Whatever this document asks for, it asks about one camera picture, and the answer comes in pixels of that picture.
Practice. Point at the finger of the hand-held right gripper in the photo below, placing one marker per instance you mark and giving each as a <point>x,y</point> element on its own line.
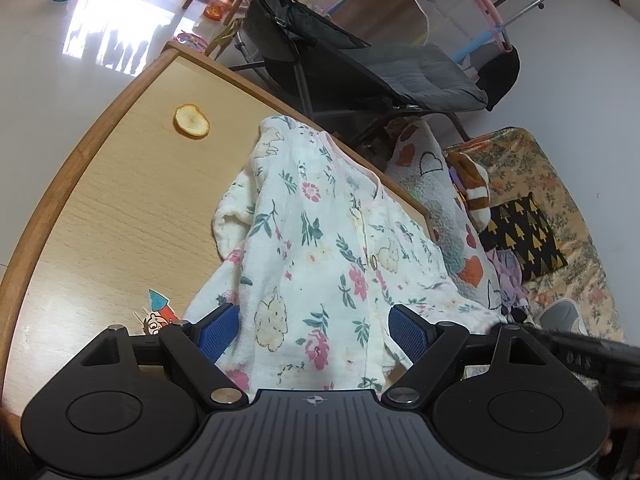
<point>575,355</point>

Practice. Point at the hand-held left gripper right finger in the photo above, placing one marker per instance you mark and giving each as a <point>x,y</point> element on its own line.
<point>407,332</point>

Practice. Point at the pink toy drum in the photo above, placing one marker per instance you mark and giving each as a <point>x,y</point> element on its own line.
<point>192,40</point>

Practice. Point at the black cushion gold trees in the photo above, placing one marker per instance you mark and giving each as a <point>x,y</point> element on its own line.
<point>525,235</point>

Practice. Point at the black hanging garment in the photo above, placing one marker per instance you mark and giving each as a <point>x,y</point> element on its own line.
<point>500,80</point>

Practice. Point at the grey fabric item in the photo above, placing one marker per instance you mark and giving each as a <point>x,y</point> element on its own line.
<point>560,315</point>

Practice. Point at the floral covered sofa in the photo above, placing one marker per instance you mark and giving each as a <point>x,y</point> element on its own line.
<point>525,160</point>

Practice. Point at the floral white baby garment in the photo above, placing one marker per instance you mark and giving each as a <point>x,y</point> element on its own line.
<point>325,240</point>

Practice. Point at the grey folding recliner chair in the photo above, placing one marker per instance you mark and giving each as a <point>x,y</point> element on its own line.
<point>400,70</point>

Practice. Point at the yellow fruit slice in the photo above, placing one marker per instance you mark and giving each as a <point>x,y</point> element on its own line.
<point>191,121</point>

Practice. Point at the cartoon child sticker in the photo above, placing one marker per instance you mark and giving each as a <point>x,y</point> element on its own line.
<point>157,312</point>

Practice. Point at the pile of purple clothes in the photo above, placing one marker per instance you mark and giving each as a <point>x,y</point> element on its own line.
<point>510,280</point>

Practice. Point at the brown white plush toy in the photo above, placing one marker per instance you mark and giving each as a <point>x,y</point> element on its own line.
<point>475,185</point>

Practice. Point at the heart patterned quilt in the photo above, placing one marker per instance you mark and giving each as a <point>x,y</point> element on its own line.
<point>440,200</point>

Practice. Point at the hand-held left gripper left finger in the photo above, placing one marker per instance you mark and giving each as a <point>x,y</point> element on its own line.
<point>217,332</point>

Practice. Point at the orange toy cup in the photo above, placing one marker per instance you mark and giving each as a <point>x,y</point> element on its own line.
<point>215,7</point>

